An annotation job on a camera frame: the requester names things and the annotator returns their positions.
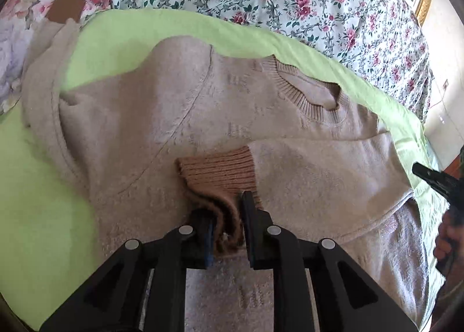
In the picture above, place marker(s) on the person's right hand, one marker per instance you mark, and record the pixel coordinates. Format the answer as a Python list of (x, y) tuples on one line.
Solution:
[(449, 242)]

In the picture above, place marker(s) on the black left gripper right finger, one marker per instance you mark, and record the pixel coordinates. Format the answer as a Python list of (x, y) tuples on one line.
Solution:
[(255, 223)]

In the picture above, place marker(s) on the green bed sheet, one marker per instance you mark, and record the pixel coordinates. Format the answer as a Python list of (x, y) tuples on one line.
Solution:
[(48, 231)]

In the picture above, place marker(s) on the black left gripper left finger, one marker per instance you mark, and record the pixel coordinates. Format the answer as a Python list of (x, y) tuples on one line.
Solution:
[(201, 242)]

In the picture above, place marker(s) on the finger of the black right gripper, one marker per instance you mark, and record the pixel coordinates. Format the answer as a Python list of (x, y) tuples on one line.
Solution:
[(447, 186)]

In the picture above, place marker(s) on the floral quilt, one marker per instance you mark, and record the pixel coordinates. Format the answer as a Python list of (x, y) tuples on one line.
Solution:
[(261, 2)]

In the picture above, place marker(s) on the beige knit sweater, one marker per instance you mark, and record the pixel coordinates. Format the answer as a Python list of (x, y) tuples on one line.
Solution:
[(190, 129)]

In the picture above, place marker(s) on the brown cardboard tag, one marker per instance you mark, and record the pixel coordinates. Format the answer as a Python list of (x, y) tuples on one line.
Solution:
[(63, 10)]

